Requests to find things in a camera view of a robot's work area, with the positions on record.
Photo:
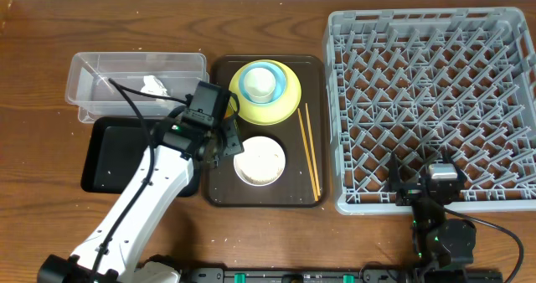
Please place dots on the clear plastic bin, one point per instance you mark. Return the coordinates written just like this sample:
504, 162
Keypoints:
89, 88

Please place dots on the grey dishwasher rack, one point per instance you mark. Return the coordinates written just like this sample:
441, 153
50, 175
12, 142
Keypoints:
420, 82

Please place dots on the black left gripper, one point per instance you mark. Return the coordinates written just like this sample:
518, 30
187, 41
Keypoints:
229, 145

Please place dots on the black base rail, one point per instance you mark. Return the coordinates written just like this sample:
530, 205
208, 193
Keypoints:
372, 272

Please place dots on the white cup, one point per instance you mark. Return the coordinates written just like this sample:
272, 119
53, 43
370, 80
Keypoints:
260, 85

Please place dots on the white tissue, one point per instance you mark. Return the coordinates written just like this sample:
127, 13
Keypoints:
153, 86

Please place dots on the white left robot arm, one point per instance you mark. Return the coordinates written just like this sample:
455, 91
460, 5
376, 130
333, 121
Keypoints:
112, 252

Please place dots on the yellow plate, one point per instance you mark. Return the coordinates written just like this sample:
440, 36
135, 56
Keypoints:
272, 113

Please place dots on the right wooden chopstick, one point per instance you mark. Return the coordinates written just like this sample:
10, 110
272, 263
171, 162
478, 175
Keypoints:
313, 155

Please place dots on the left wooden chopstick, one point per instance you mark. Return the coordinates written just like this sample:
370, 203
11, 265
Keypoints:
308, 157

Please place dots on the dark brown serving tray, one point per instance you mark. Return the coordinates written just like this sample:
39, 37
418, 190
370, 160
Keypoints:
223, 187

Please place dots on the pink white small bowl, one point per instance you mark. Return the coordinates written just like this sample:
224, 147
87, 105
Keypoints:
261, 163

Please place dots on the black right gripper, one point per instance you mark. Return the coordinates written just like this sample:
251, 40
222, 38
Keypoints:
410, 192

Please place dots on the light blue bowl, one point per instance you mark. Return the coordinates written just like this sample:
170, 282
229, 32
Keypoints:
274, 69

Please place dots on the black tray bin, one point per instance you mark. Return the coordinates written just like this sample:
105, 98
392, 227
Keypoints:
115, 151

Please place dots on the wooden chopstick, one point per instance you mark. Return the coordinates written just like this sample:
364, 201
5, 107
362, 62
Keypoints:
308, 157
313, 155

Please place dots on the green orange snack wrapper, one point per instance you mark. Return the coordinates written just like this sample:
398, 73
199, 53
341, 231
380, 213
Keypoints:
229, 111

